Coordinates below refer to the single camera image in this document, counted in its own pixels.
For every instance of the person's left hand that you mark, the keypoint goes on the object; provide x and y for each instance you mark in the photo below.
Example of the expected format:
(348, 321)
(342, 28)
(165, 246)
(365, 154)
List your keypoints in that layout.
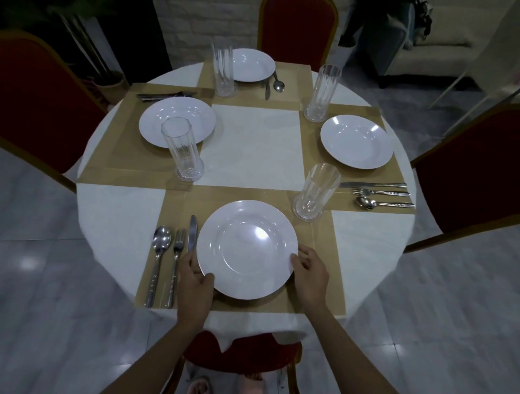
(193, 292)

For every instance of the person's right hand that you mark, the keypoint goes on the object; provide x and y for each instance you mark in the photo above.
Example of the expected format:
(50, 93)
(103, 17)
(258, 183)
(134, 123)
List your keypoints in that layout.
(312, 282)

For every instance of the person's left thumb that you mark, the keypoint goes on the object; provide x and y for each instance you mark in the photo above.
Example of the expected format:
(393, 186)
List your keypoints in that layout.
(208, 279)

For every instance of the person's right thumb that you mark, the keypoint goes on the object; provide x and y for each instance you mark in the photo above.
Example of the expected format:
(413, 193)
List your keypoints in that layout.
(295, 264)

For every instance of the white dinner plate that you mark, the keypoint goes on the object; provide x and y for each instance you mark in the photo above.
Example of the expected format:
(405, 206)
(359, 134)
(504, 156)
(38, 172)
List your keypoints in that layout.
(252, 65)
(356, 141)
(191, 111)
(248, 247)

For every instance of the person's right forearm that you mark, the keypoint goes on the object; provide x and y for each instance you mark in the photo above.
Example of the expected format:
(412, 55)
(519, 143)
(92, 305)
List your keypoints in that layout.
(345, 353)

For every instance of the person's left forearm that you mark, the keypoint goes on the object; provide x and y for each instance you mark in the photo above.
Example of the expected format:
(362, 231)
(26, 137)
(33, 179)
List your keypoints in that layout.
(162, 357)

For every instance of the tan placemat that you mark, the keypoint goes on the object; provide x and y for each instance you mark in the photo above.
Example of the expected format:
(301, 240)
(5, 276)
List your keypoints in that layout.
(122, 154)
(321, 259)
(290, 87)
(390, 121)

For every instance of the silver fork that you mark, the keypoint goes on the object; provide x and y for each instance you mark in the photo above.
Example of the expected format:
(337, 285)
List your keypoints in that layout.
(177, 251)
(378, 192)

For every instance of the silver table knife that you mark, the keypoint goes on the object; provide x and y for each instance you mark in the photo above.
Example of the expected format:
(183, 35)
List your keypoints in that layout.
(156, 98)
(192, 233)
(267, 91)
(373, 185)

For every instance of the silver spoon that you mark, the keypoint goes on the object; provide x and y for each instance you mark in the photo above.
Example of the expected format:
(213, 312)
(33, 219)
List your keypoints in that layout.
(365, 202)
(278, 85)
(161, 239)

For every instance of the clear ribbed drinking glass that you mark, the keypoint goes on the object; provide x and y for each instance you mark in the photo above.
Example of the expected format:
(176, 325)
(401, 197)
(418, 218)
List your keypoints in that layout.
(181, 150)
(223, 69)
(317, 193)
(323, 93)

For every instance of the red banquet chair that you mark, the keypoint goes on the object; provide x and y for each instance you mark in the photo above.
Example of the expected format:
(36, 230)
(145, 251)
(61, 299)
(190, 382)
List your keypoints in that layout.
(298, 28)
(471, 174)
(248, 355)
(36, 105)

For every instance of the pink slipper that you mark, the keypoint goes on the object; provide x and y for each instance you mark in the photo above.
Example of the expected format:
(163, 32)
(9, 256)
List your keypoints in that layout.
(198, 384)

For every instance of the white tablecloth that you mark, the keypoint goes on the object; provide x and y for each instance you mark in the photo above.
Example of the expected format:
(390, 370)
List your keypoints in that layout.
(252, 146)

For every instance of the woven plant basket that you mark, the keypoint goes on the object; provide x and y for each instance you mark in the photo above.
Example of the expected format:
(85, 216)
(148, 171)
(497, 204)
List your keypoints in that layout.
(109, 87)

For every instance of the beige sofa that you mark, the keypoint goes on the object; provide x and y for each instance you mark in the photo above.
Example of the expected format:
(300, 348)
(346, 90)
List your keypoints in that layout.
(447, 36)

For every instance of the dark bag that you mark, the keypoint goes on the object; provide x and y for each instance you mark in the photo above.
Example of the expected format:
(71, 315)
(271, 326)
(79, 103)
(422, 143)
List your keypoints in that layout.
(422, 18)

